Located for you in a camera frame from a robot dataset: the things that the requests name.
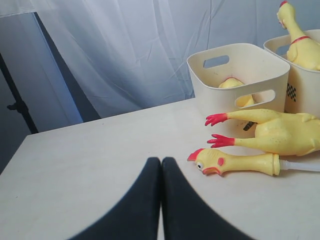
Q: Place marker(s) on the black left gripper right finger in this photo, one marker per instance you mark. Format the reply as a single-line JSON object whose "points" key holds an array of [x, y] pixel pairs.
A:
{"points": [[185, 215]]}

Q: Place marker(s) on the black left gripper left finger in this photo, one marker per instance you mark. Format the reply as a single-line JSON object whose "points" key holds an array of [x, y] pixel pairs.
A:
{"points": [[136, 215]]}

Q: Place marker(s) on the headless rubber chicken body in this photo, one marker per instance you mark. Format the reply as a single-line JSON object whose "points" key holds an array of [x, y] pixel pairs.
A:
{"points": [[234, 83]]}

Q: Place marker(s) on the whole rubber chicken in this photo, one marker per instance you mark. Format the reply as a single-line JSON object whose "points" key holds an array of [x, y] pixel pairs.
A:
{"points": [[303, 50], [285, 134]]}

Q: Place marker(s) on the whole rubber chicken front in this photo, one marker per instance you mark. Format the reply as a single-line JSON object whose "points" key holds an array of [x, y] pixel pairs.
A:
{"points": [[303, 50]]}

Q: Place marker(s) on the detached rubber chicken head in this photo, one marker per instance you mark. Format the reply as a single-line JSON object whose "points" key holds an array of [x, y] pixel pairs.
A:
{"points": [[212, 161]]}

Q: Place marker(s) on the cream left plastic bin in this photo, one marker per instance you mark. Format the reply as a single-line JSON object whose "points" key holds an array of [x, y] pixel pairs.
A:
{"points": [[264, 75]]}

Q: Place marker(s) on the black light stand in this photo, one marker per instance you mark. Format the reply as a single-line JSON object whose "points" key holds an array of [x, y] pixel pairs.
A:
{"points": [[19, 105]]}

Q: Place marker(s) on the blue-white backdrop curtain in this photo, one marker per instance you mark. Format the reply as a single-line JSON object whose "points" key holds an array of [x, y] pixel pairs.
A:
{"points": [[129, 55]]}

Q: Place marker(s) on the cream bin with black circle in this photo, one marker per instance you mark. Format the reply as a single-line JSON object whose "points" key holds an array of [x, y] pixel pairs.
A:
{"points": [[303, 85]]}

